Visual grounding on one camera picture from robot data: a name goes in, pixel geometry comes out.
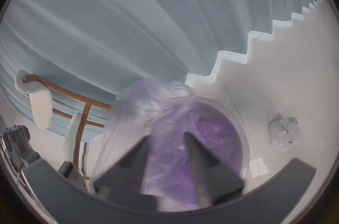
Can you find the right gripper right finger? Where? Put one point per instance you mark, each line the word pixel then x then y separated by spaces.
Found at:
pixel 211 180

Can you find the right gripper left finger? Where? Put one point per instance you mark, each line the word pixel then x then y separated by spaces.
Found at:
pixel 127 172

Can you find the purple plastic bag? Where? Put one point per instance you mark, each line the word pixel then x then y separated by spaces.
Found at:
pixel 164 111

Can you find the white plastic wrapper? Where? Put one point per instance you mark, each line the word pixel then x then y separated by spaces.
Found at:
pixel 284 133

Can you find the white trash bin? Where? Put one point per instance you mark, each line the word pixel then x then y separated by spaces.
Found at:
pixel 245 147

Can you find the white cushioned wooden chair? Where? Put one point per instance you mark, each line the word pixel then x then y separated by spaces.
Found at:
pixel 41 109

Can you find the pale blue curtain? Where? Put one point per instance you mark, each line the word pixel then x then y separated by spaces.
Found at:
pixel 119 19

